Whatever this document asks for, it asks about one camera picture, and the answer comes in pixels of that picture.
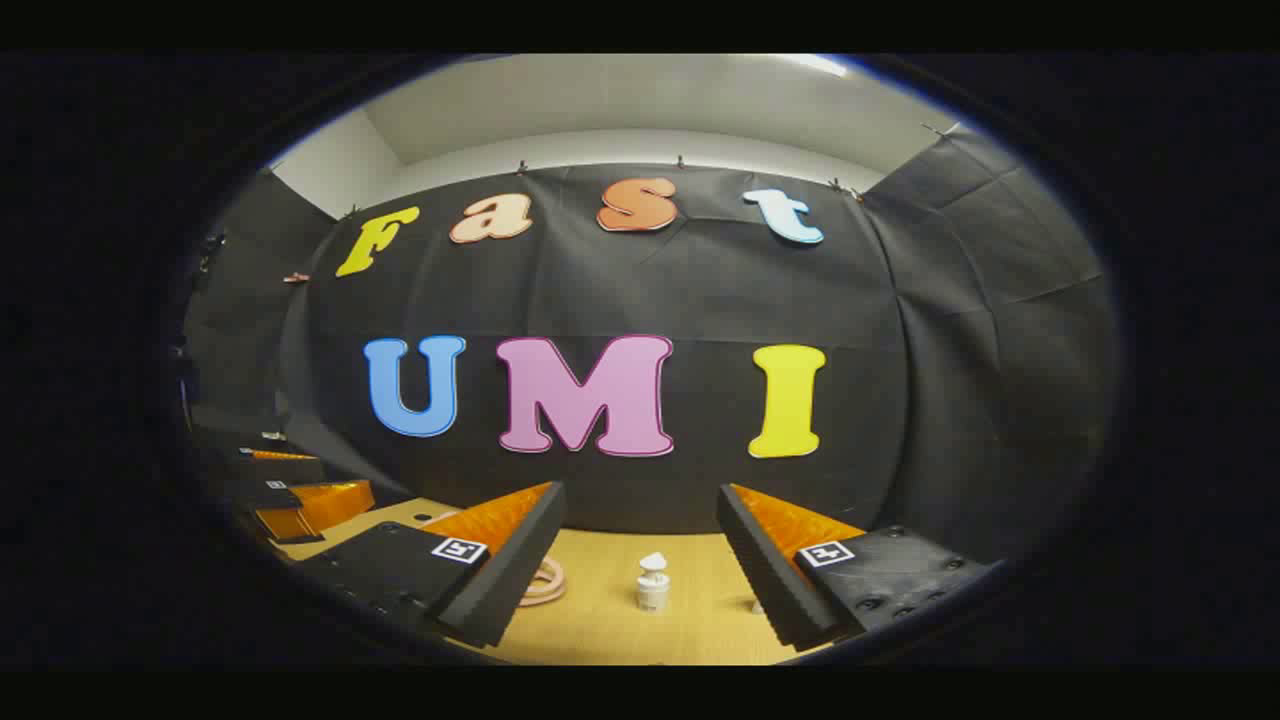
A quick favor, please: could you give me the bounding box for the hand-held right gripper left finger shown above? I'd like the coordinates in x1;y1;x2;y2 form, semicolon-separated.
298;482;567;649

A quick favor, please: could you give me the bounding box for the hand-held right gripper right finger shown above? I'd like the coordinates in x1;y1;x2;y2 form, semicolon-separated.
716;483;1003;651

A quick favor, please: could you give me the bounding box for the small white bottle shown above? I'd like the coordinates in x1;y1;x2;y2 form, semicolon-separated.
636;551;670;613

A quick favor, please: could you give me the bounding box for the black backdrop cloth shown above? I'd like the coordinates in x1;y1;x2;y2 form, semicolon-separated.
180;125;1121;561

